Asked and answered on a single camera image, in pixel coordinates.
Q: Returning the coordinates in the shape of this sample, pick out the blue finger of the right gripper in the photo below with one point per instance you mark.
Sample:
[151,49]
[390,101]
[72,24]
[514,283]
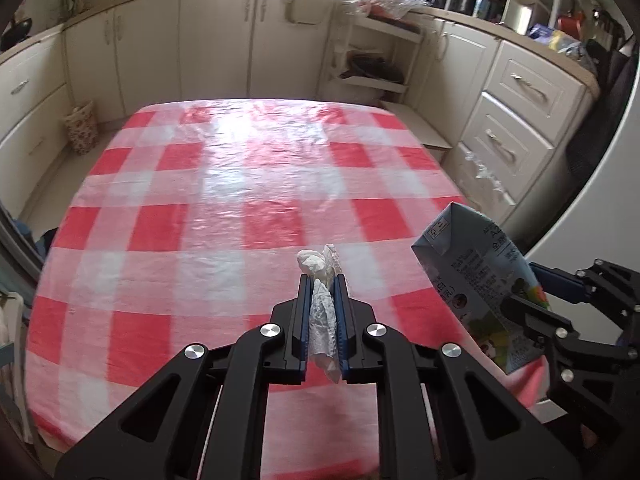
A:
[559,283]

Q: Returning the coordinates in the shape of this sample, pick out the floral waste basket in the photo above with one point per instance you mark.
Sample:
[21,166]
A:
[81,128]

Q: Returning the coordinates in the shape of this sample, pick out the silver refrigerator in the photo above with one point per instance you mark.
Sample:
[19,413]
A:
[602,222]

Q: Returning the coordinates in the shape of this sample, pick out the white step stool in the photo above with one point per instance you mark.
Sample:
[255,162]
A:
[418,126]

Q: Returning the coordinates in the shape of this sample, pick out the blue milk carton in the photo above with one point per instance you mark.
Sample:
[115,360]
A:
[474,266]

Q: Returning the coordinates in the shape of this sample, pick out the red pot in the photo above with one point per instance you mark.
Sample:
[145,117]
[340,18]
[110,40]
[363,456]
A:
[571,24]

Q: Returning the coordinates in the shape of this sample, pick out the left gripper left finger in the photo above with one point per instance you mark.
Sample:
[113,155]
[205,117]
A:
[288,363]

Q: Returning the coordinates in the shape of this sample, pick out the red checkered tablecloth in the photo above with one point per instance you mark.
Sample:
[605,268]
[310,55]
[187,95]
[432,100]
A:
[187,230]

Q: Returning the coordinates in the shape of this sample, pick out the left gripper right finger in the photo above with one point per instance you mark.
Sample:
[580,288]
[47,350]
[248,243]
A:
[357,362]

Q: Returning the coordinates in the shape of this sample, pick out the white shelf rack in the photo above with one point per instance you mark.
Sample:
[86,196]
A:
[399,43]

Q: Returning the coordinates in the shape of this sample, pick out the black pan on shelf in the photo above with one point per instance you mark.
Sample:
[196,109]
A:
[372,66]

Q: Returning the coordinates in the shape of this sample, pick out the white hanging bag holder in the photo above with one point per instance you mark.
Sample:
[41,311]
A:
[307,12]

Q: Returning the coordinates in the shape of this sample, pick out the white kettle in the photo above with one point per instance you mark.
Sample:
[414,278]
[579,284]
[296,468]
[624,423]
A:
[522,15]

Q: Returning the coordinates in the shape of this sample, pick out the white tissue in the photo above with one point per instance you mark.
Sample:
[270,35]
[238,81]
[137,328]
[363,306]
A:
[322,267]

